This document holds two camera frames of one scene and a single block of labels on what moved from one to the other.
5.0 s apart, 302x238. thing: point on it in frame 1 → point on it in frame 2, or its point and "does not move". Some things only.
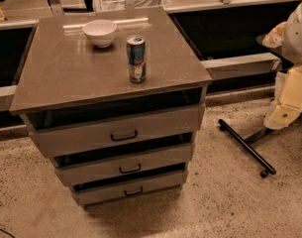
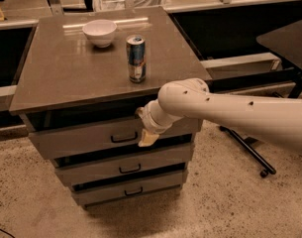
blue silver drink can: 136,58 does not move
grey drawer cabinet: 115,100 does not move
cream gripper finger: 275,37 → 140,111
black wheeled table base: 247,145 does not move
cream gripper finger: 283,115 → 147,139
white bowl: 101,32 does not move
